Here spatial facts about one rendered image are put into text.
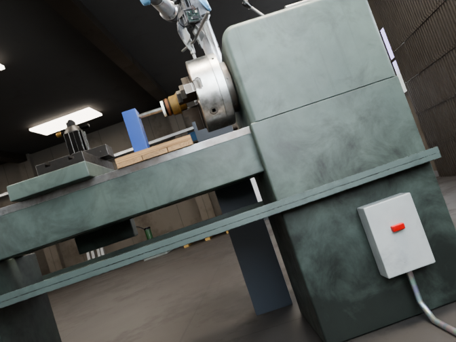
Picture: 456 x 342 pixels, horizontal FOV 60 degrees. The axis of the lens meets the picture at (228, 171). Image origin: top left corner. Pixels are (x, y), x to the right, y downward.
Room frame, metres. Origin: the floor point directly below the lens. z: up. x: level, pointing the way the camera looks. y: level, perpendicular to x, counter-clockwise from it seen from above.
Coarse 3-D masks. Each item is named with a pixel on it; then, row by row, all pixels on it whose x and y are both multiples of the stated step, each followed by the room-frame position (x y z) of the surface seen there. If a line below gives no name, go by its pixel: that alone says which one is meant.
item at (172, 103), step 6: (168, 96) 1.67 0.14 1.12; (174, 96) 1.65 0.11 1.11; (168, 102) 1.65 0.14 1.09; (174, 102) 1.64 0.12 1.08; (168, 108) 1.65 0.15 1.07; (174, 108) 1.65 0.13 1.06; (180, 108) 1.67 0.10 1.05; (186, 108) 1.68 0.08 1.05; (168, 114) 1.67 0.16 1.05; (174, 114) 1.68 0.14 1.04
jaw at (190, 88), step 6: (186, 84) 1.56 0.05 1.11; (192, 84) 1.56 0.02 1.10; (198, 84) 1.54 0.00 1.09; (180, 90) 1.60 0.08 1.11; (186, 90) 1.55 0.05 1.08; (192, 90) 1.55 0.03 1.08; (180, 96) 1.63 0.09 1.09; (186, 96) 1.60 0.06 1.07; (192, 96) 1.60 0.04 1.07; (180, 102) 1.63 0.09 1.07; (186, 102) 1.65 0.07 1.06
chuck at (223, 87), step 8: (208, 56) 1.59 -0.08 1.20; (216, 64) 1.55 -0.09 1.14; (216, 72) 1.54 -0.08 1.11; (216, 80) 1.54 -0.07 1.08; (224, 80) 1.54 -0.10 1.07; (224, 88) 1.54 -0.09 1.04; (224, 96) 1.55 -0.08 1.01; (224, 104) 1.57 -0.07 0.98; (232, 104) 1.58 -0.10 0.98; (232, 112) 1.60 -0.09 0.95; (232, 120) 1.65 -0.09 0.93
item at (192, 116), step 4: (196, 104) 1.72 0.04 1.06; (188, 108) 1.70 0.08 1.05; (192, 108) 1.69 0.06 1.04; (196, 108) 1.69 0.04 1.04; (184, 112) 1.69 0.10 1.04; (188, 112) 1.69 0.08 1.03; (192, 112) 1.69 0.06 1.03; (196, 112) 1.70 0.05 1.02; (200, 112) 1.70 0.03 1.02; (184, 116) 1.69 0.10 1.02; (188, 116) 1.70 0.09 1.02; (192, 116) 1.70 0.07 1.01; (196, 116) 1.70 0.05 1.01; (200, 116) 1.71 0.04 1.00; (192, 120) 1.71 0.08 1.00; (196, 120) 1.71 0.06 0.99; (200, 120) 1.71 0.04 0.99; (196, 124) 1.72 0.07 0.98; (200, 124) 1.72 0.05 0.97; (204, 124) 1.72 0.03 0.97; (200, 128) 1.73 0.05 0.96; (204, 128) 1.73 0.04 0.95
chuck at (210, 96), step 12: (192, 60) 1.60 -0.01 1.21; (204, 60) 1.58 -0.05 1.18; (192, 72) 1.55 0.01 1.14; (204, 72) 1.54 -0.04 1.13; (204, 84) 1.54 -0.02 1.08; (216, 84) 1.54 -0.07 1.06; (204, 96) 1.54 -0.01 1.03; (216, 96) 1.55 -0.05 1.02; (204, 108) 1.56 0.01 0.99; (204, 120) 1.69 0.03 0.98; (216, 120) 1.61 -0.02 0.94
